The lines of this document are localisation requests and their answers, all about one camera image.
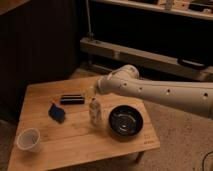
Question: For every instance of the black rectangular eraser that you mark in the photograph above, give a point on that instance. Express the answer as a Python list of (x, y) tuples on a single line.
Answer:
[(72, 99)]

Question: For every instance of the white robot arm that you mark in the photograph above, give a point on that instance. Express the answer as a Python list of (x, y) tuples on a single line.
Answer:
[(194, 97)]

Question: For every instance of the small clear bottle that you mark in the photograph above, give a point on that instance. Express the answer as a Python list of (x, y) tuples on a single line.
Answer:
[(95, 111)]

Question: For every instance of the black round bowl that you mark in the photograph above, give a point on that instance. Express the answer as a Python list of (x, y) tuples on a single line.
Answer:
[(125, 120)]

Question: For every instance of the metal pole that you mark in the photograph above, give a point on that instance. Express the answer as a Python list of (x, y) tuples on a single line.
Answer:
[(90, 33)]

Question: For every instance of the blue crumpled cloth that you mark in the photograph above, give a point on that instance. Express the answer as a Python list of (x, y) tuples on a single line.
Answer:
[(56, 113)]

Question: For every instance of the small wooden table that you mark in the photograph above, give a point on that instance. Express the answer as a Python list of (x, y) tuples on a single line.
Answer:
[(75, 141)]

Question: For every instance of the wooden shelf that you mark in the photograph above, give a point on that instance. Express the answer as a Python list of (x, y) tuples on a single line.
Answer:
[(149, 7)]

